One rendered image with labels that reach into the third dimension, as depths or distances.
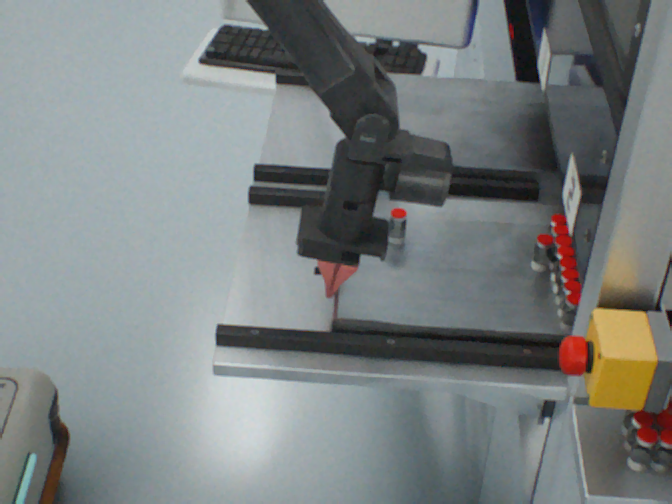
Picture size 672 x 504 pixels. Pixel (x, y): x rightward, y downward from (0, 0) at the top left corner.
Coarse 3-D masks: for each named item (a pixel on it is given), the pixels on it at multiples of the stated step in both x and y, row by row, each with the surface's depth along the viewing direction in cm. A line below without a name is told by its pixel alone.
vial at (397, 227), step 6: (390, 222) 134; (396, 222) 133; (402, 222) 133; (390, 228) 134; (396, 228) 134; (402, 228) 134; (390, 234) 135; (396, 234) 134; (402, 234) 134; (390, 240) 135; (396, 240) 135; (402, 240) 135
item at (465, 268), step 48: (432, 240) 136; (480, 240) 137; (528, 240) 137; (384, 288) 128; (432, 288) 129; (480, 288) 129; (528, 288) 129; (432, 336) 119; (480, 336) 119; (528, 336) 118
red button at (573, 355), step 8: (568, 336) 103; (576, 336) 103; (568, 344) 102; (576, 344) 102; (584, 344) 102; (560, 352) 103; (568, 352) 102; (576, 352) 101; (584, 352) 101; (560, 360) 103; (568, 360) 102; (576, 360) 101; (584, 360) 101; (568, 368) 102; (576, 368) 102; (584, 368) 102; (576, 376) 103
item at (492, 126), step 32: (416, 96) 167; (448, 96) 167; (480, 96) 167; (512, 96) 166; (416, 128) 159; (448, 128) 159; (480, 128) 160; (512, 128) 160; (544, 128) 160; (480, 160) 152; (512, 160) 153; (544, 160) 153; (544, 192) 147
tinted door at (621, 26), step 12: (600, 0) 118; (612, 0) 112; (624, 0) 106; (636, 0) 101; (612, 12) 111; (624, 12) 106; (636, 12) 101; (612, 24) 111; (624, 24) 105; (612, 36) 111; (624, 36) 105; (624, 48) 105; (624, 60) 104
